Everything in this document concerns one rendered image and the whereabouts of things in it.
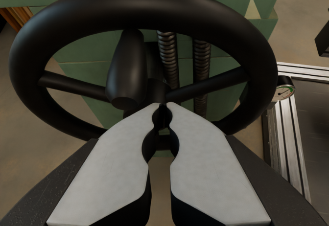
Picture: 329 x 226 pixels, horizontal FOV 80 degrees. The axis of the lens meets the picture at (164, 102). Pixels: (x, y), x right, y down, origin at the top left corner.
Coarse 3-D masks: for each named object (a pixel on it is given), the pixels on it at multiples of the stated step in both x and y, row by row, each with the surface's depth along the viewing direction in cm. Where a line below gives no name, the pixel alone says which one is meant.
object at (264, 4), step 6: (258, 0) 31; (264, 0) 31; (270, 0) 31; (30, 6) 32; (36, 6) 32; (42, 6) 32; (258, 6) 32; (264, 6) 32; (270, 6) 32; (36, 12) 33; (258, 12) 33; (264, 12) 33; (270, 12) 33; (264, 18) 34
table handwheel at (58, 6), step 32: (64, 0) 13; (96, 0) 12; (128, 0) 12; (160, 0) 12; (192, 0) 13; (32, 32) 14; (64, 32) 14; (96, 32) 14; (192, 32) 14; (224, 32) 14; (256, 32) 15; (32, 64) 16; (160, 64) 27; (256, 64) 16; (32, 96) 21; (96, 96) 22; (160, 96) 22; (192, 96) 22; (256, 96) 21; (64, 128) 27; (96, 128) 32; (224, 128) 29
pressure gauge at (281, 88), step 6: (282, 78) 41; (288, 78) 41; (282, 84) 40; (288, 84) 40; (276, 90) 42; (282, 90) 42; (288, 90) 42; (294, 90) 41; (276, 96) 44; (282, 96) 44; (288, 96) 43
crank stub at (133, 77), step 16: (128, 32) 13; (128, 48) 12; (144, 48) 13; (112, 64) 12; (128, 64) 11; (144, 64) 12; (112, 80) 11; (128, 80) 11; (144, 80) 12; (112, 96) 11; (128, 96) 11; (144, 96) 12
